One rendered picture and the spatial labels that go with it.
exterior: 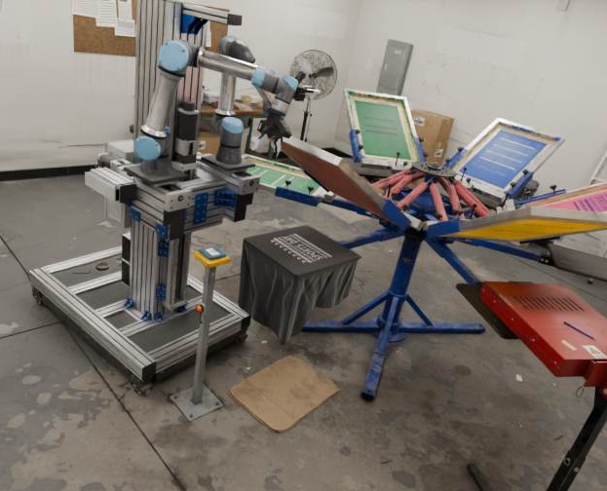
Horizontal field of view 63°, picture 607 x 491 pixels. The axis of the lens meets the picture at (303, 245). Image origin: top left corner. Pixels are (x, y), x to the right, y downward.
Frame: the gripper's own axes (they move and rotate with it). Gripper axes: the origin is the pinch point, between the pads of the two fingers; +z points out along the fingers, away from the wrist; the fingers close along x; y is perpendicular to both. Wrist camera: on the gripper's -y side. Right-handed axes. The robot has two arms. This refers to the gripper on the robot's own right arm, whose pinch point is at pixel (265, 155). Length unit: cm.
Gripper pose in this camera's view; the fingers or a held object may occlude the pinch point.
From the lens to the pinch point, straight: 228.5
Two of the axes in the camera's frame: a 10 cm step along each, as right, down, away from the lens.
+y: -6.7, -4.2, 6.1
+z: -3.8, 9.0, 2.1
